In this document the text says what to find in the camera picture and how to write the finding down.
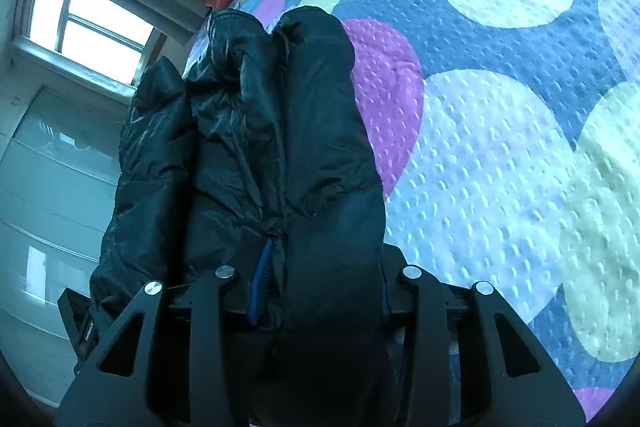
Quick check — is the colourful dotted bedspread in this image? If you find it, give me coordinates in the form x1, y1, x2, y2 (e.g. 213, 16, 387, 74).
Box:
181, 0, 640, 427

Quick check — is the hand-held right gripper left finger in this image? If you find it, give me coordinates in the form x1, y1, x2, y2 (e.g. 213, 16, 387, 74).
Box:
56, 240, 274, 427

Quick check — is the white framed window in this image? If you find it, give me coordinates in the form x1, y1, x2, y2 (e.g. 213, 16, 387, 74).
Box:
14, 0, 169, 88

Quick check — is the glass door wardrobe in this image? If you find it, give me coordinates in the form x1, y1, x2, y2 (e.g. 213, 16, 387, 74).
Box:
0, 83, 137, 409

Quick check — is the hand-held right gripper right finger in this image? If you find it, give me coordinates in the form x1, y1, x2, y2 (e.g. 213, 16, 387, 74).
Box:
382, 245, 587, 427

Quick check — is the black puffer jacket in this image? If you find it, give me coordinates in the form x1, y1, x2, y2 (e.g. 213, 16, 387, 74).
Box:
90, 7, 397, 427

